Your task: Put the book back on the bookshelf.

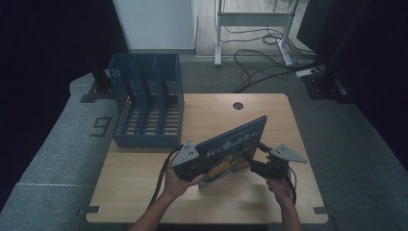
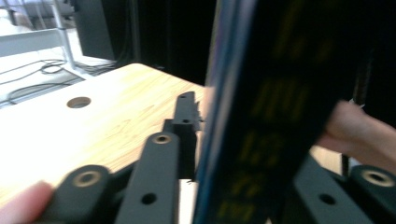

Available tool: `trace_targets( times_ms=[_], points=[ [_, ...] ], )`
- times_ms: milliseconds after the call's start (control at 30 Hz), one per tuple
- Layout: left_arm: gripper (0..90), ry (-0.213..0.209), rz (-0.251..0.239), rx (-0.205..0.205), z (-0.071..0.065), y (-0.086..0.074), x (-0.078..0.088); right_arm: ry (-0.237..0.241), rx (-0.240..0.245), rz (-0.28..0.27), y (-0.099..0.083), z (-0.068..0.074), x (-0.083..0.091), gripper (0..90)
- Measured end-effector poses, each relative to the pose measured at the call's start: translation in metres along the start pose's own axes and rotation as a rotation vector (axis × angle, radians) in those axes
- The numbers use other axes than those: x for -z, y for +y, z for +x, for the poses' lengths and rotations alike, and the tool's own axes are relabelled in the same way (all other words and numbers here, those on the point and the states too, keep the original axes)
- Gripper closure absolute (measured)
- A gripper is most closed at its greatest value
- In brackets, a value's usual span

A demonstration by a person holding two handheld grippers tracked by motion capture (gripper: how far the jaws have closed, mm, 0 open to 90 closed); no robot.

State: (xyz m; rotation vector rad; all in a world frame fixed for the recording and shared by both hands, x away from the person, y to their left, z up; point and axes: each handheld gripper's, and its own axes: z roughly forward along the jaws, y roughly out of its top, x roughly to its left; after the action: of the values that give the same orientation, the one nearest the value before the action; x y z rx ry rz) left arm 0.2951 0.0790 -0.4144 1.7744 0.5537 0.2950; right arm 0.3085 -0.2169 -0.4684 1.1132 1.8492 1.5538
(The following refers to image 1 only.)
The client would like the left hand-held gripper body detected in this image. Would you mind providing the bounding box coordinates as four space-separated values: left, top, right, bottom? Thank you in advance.
172 140 210 183

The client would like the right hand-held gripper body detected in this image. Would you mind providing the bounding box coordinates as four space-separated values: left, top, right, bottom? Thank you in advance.
250 143 308 180

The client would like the colourful cartoon picture book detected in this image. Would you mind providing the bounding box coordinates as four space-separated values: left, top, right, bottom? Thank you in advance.
194 115 268 192

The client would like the person's right hand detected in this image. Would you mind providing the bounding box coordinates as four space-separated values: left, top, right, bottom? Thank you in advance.
265 174 294 200

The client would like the person's left hand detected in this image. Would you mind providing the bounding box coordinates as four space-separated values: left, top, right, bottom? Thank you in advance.
164 156 205 200

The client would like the blue perforated file rack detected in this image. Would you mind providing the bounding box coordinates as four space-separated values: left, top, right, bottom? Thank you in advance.
108 52 186 149

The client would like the black stand base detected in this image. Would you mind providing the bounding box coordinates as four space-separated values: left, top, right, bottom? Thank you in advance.
302 64 352 104
79 70 115 104

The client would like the white power strip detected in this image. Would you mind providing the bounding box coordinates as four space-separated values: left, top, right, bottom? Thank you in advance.
294 67 319 78

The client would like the white panel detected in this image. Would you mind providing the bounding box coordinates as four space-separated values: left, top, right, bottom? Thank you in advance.
112 0 197 51

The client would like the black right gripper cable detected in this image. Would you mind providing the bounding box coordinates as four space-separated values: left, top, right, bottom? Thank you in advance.
284 166 298 206

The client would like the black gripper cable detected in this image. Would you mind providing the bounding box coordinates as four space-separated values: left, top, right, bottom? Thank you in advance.
146 145 184 210
284 166 298 206

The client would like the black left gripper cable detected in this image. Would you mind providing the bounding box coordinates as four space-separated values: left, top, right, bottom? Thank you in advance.
146 145 184 210

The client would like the tangle of black floor cables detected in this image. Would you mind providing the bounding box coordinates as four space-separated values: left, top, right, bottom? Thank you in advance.
222 24 322 94

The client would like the white metal desk frame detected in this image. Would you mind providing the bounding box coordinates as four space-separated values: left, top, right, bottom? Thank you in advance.
214 0 299 67

